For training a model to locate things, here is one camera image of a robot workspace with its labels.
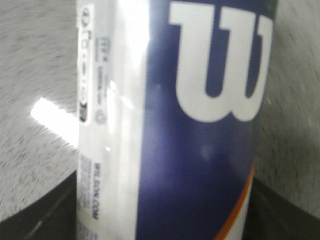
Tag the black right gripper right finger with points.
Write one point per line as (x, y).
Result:
(271, 217)

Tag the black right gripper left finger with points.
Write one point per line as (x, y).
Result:
(52, 217)

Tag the white blue tennis ball can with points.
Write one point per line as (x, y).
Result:
(168, 97)

